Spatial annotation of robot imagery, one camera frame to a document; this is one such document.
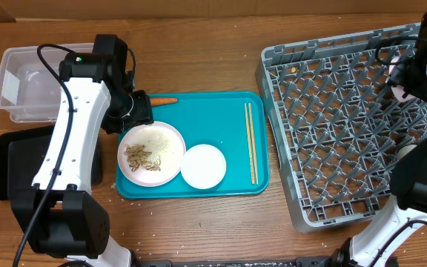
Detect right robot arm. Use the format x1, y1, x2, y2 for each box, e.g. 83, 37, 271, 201
320, 12, 427, 266

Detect right wooden chopstick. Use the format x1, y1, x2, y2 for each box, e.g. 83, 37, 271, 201
246, 103, 259, 185

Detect white bowl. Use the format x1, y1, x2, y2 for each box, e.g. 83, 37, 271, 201
180, 144, 227, 190

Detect pink plate with food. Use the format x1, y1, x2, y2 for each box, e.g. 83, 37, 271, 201
117, 122, 186, 187

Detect grey dishwasher rack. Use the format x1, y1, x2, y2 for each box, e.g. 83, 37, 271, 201
256, 24, 427, 232

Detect small white cup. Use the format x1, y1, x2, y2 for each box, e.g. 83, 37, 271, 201
397, 144, 417, 160

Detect clear plastic bin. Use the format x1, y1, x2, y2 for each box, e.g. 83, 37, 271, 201
0, 42, 96, 124

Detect left wooden chopstick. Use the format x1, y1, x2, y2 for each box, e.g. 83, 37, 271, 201
244, 103, 255, 185

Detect black bin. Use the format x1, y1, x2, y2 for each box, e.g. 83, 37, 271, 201
0, 125, 103, 202

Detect orange carrot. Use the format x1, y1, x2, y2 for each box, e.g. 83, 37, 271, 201
150, 98, 178, 107

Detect rice and meat leftovers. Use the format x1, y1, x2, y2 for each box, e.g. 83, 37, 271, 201
122, 128, 169, 172

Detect teal serving tray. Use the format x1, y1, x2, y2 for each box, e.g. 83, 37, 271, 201
116, 91, 270, 199

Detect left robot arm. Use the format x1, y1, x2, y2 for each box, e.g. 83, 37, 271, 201
11, 34, 153, 266

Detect wooden chopstick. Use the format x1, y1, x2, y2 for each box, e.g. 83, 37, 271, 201
244, 103, 255, 185
246, 103, 259, 185

